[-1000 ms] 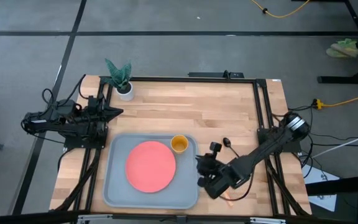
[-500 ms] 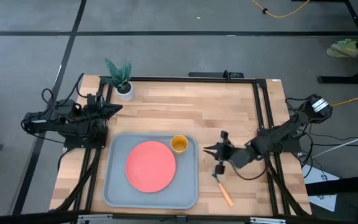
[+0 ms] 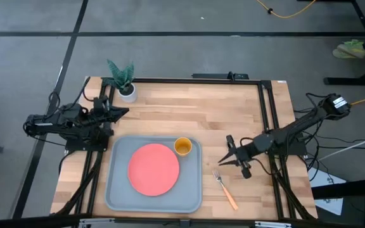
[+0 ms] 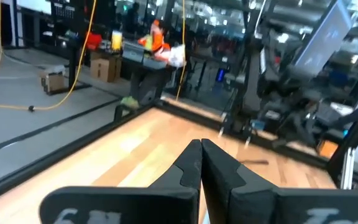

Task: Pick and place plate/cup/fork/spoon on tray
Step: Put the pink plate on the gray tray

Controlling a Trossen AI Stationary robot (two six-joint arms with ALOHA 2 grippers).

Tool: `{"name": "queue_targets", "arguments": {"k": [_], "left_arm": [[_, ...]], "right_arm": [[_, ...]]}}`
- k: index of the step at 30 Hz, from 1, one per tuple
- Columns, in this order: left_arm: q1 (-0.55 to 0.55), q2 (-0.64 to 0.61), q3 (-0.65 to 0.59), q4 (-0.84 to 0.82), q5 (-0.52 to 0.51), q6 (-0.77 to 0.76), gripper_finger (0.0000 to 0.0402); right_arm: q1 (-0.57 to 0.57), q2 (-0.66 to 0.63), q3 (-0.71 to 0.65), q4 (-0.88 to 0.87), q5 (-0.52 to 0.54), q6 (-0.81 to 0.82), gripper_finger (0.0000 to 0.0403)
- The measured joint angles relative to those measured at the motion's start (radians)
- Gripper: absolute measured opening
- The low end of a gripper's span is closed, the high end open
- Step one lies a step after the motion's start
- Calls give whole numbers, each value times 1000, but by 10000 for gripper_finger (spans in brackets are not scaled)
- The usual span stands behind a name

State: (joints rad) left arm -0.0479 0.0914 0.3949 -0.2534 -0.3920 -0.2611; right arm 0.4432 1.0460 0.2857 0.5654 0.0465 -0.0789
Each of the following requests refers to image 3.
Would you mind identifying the black aluminium table frame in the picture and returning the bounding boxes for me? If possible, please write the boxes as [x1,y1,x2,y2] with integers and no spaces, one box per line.
[51,77,318,222]

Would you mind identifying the grey plastic tray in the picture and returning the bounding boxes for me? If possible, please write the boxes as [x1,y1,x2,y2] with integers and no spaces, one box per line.
[105,135,203,213]

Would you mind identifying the green snake plant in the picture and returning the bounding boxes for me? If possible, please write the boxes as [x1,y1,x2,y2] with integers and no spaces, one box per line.
[106,59,135,92]

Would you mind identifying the white cable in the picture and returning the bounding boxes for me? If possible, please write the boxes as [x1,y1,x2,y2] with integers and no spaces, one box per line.
[317,130,365,162]

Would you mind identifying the black stand legs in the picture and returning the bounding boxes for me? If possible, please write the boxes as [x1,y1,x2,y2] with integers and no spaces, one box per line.
[323,0,365,86]

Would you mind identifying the fork with orange handle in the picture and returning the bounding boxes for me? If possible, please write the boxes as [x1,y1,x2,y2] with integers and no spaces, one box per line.
[212,168,239,211]

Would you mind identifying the coral red round plate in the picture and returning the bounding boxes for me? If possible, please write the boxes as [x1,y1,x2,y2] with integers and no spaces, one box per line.
[127,143,181,197]

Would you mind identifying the white paper sheet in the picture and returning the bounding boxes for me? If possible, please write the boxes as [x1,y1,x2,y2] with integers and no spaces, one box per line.
[308,167,345,216]

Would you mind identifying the yellow ribbed cup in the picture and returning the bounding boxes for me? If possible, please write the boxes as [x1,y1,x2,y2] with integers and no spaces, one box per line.
[174,137,193,157]

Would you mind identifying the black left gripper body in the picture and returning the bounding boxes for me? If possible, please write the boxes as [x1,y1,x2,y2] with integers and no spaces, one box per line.
[89,96,111,126]

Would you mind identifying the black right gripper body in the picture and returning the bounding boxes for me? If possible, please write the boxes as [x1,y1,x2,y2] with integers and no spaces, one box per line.
[226,135,261,179]

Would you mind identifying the yellow-green cloth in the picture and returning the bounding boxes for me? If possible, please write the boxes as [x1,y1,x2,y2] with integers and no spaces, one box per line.
[332,39,365,60]

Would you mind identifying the white plant pot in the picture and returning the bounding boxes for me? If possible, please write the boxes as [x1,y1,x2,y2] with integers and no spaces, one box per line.
[118,82,138,103]

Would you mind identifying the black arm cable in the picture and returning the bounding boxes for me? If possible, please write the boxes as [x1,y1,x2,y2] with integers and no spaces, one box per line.
[48,75,91,121]

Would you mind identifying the yellow cable with black plug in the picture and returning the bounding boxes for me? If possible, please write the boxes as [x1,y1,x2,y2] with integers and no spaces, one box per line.
[254,0,317,19]

